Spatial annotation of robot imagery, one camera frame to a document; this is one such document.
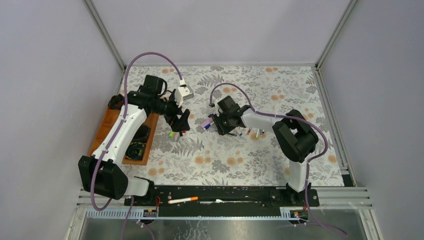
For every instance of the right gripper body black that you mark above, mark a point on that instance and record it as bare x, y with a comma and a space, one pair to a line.
227, 117

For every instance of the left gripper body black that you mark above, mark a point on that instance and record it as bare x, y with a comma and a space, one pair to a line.
169, 108

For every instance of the orange cap white marker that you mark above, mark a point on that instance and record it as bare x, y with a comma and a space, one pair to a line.
183, 200

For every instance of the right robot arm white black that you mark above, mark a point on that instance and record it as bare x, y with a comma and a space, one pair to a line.
295, 137

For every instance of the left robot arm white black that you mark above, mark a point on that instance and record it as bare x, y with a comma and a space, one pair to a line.
101, 172

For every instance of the pink highlighter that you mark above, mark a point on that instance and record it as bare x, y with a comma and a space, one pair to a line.
206, 123

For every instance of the wooden compartment tray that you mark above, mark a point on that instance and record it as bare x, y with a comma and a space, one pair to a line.
132, 139

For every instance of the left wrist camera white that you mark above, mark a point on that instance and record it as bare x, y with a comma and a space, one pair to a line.
183, 92

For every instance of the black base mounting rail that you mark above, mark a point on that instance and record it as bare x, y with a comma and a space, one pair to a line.
226, 201

